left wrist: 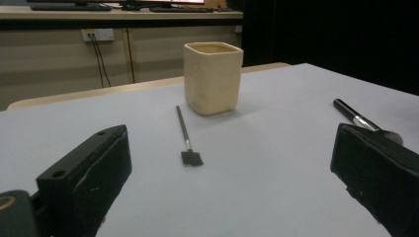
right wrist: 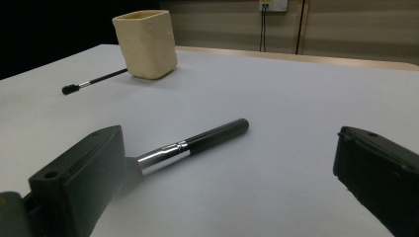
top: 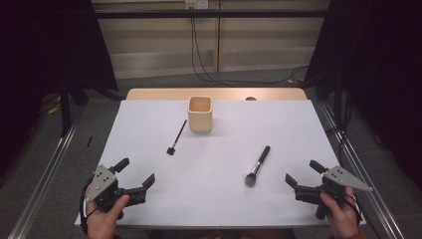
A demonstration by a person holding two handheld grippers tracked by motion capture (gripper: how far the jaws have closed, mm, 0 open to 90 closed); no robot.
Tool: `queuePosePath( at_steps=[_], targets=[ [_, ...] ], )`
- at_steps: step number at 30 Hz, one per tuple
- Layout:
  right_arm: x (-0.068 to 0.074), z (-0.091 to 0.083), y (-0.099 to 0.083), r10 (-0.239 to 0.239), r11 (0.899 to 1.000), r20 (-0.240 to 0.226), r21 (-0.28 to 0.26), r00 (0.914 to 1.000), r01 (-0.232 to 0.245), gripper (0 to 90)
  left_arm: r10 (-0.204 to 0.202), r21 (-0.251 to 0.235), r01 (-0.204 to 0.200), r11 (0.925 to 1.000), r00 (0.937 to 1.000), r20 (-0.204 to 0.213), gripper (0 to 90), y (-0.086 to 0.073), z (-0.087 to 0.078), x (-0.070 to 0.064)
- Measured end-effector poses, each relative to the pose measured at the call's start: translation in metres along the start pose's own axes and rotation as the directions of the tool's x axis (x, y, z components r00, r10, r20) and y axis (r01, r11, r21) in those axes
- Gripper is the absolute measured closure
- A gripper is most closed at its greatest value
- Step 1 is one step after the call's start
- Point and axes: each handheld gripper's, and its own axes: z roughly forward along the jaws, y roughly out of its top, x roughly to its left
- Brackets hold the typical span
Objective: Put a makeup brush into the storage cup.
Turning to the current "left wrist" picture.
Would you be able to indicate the white wall socket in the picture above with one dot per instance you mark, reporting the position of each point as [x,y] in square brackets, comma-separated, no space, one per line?
[103,34]

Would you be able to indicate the black keyboard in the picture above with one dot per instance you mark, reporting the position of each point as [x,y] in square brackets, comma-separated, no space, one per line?
[181,9]
[69,7]

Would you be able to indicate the white table mat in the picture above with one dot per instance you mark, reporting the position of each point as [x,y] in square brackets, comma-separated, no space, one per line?
[263,164]

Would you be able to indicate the cream square cup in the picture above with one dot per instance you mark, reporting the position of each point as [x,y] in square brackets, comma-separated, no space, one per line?
[212,79]

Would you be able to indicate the black curtain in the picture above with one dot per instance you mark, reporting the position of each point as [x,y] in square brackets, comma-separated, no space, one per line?
[329,33]

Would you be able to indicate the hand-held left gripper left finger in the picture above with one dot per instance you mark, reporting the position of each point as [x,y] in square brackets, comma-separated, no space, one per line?
[82,184]

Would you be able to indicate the beige desk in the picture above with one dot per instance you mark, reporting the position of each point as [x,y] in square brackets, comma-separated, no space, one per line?
[131,15]

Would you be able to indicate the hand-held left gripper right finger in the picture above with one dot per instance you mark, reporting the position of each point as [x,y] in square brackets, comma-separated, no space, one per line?
[378,171]

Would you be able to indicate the wooden table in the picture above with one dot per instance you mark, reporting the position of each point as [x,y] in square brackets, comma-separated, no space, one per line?
[99,92]

